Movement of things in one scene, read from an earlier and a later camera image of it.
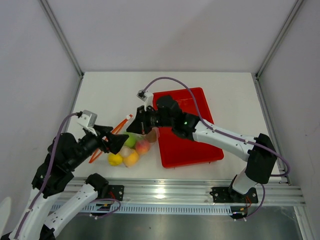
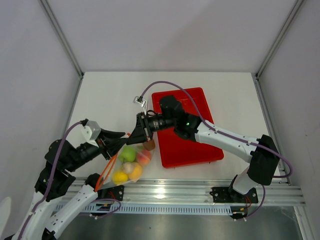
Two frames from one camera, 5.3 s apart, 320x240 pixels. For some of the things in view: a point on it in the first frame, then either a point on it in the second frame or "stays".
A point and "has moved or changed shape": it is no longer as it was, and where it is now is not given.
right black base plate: [226, 195] stays
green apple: [131, 141] has moved or changed shape
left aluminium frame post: [56, 25] stays
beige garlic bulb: [125, 151] → [128, 167]
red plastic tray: [176, 151] stays
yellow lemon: [114, 160] → [119, 177]
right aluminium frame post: [273, 48] stays
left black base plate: [116, 192] stays
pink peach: [142, 146] → [144, 157]
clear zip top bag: [138, 144] has moved or changed shape
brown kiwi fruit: [151, 136] has moved or changed shape
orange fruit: [132, 159] → [136, 172]
